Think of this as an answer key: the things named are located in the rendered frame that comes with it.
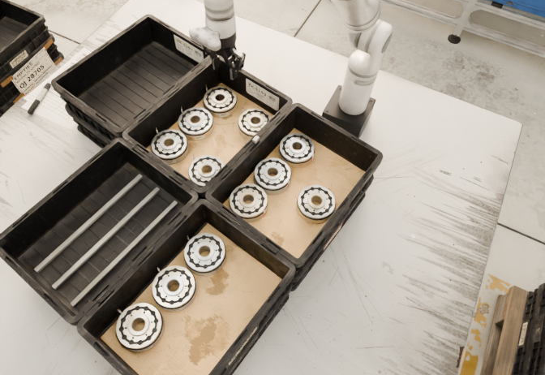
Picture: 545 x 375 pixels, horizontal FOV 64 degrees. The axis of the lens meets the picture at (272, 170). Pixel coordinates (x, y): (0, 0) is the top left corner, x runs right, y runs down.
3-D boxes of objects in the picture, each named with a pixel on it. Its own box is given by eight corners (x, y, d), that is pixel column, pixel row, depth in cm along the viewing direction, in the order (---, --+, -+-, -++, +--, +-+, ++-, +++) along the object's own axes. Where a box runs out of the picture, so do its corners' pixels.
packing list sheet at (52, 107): (79, 46, 168) (79, 45, 167) (129, 67, 163) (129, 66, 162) (16, 105, 152) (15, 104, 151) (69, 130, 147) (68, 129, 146)
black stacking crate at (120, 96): (155, 40, 155) (148, 14, 145) (219, 80, 146) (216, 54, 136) (63, 109, 138) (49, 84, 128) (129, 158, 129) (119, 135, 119)
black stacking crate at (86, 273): (129, 160, 129) (119, 136, 119) (205, 217, 120) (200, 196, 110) (12, 262, 111) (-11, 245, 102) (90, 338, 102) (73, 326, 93)
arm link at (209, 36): (187, 36, 108) (183, 16, 103) (216, 13, 113) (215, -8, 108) (216, 53, 106) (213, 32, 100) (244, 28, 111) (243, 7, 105)
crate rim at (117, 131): (149, 18, 147) (148, 12, 145) (217, 58, 138) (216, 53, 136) (50, 88, 129) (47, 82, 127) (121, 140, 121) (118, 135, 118)
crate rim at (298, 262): (298, 271, 103) (299, 267, 101) (203, 200, 112) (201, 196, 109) (384, 159, 120) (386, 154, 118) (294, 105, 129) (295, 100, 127)
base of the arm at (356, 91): (345, 89, 147) (354, 50, 132) (371, 100, 145) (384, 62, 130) (333, 108, 143) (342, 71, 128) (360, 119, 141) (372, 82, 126)
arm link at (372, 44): (400, 19, 116) (384, 66, 131) (367, 6, 119) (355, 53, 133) (384, 40, 112) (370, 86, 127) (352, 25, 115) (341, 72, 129)
